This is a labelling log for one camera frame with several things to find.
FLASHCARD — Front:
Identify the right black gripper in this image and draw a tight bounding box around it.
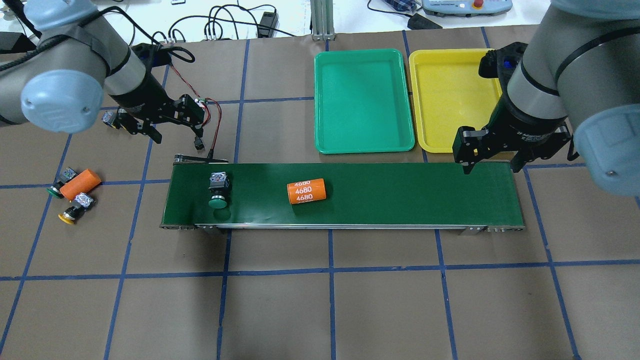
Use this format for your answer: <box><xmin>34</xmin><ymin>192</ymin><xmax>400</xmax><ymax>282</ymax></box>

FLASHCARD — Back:
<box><xmin>452</xmin><ymin>100</ymin><xmax>572</xmax><ymax>175</ymax></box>

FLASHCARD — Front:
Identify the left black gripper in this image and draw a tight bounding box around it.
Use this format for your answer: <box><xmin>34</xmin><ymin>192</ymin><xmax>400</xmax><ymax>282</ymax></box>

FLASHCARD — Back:
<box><xmin>117</xmin><ymin>95</ymin><xmax>205</xmax><ymax>144</ymax></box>

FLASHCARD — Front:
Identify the black power adapter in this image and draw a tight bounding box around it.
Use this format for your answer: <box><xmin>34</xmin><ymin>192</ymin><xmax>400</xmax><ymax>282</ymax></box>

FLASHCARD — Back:
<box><xmin>257</xmin><ymin>11</ymin><xmax>279</xmax><ymax>39</ymax></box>

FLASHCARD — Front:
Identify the green plastic tray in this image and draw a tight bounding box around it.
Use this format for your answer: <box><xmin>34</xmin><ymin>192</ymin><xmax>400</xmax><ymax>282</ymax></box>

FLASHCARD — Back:
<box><xmin>314</xmin><ymin>48</ymin><xmax>416</xmax><ymax>155</ymax></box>

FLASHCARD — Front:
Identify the red black power cable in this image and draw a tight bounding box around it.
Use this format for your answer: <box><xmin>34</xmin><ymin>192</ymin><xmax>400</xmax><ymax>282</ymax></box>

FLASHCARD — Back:
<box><xmin>150</xmin><ymin>42</ymin><xmax>223</xmax><ymax>162</ymax></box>

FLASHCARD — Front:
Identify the yellow plastic tray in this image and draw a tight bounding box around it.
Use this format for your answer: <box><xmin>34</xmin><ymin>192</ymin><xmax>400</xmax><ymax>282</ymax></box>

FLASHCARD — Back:
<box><xmin>408</xmin><ymin>48</ymin><xmax>503</xmax><ymax>154</ymax></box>

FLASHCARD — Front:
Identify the blue teach pendant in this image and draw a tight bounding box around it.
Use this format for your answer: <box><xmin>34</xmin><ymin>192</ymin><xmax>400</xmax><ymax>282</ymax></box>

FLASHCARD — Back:
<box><xmin>421</xmin><ymin>0</ymin><xmax>514</xmax><ymax>18</ymax></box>

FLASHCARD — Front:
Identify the orange 4680 labelled cylinder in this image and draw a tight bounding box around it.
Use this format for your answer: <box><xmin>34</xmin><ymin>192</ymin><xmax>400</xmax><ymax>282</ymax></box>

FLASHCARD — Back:
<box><xmin>286</xmin><ymin>178</ymin><xmax>328</xmax><ymax>205</ymax></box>

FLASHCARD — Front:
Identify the green conveyor belt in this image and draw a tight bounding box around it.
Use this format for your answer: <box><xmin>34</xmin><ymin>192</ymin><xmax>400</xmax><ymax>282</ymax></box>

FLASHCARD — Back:
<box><xmin>160</xmin><ymin>161</ymin><xmax>525</xmax><ymax>233</ymax></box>

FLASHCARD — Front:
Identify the aluminium frame post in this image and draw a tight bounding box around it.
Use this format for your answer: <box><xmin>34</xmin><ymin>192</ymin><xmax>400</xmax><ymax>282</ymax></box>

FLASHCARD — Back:
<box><xmin>310</xmin><ymin>0</ymin><xmax>336</xmax><ymax>41</ymax></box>

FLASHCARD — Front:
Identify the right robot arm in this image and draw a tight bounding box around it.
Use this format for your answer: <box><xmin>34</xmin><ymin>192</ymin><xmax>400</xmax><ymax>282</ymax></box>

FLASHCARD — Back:
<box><xmin>452</xmin><ymin>0</ymin><xmax>640</xmax><ymax>197</ymax></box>

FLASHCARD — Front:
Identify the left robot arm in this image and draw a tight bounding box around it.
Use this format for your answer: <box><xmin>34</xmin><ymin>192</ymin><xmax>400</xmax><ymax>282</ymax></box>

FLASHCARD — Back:
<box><xmin>0</xmin><ymin>0</ymin><xmax>205</xmax><ymax>144</ymax></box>

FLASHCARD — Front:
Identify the plain orange cylinder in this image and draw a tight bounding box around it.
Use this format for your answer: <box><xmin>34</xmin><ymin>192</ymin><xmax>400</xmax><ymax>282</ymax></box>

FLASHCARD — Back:
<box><xmin>60</xmin><ymin>168</ymin><xmax>103</xmax><ymax>201</ymax></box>

